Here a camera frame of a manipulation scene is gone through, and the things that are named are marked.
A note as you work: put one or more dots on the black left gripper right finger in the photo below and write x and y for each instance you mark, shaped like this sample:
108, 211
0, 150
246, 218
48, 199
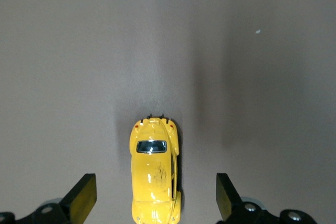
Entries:
225, 195

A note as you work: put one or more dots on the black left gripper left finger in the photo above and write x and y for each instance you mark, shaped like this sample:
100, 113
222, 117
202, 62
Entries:
81, 195

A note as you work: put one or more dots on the yellow beetle toy car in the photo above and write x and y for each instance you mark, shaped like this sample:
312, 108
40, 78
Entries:
149, 171

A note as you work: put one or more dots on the brown table mat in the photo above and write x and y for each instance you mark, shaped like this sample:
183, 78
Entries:
168, 37

